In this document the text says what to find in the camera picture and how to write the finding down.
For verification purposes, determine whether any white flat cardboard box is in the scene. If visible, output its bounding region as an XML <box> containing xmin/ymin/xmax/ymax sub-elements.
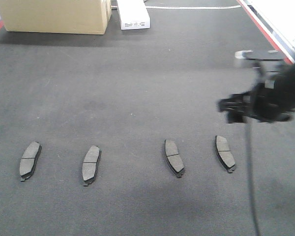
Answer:
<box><xmin>117</xmin><ymin>0</ymin><xmax>150</xmax><ymax>30</ymax></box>

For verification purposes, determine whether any large brown cardboard box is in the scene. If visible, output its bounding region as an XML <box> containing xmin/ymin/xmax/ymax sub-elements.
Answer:
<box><xmin>0</xmin><ymin>0</ymin><xmax>112</xmax><ymax>35</ymax></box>

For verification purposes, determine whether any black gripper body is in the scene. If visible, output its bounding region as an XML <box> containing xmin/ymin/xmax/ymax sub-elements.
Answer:
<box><xmin>217</xmin><ymin>64</ymin><xmax>295</xmax><ymax>123</ymax></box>

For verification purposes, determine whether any grey brake pad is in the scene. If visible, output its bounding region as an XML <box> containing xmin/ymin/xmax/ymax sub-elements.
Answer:
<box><xmin>165</xmin><ymin>140</ymin><xmax>185</xmax><ymax>178</ymax></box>
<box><xmin>215</xmin><ymin>135</ymin><xmax>236</xmax><ymax>174</ymax></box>
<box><xmin>19</xmin><ymin>142</ymin><xmax>42</xmax><ymax>182</ymax></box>
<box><xmin>82</xmin><ymin>145</ymin><xmax>101</xmax><ymax>186</ymax></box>

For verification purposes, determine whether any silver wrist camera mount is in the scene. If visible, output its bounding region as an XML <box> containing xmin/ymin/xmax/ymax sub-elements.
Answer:
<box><xmin>234</xmin><ymin>50</ymin><xmax>286</xmax><ymax>68</ymax></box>

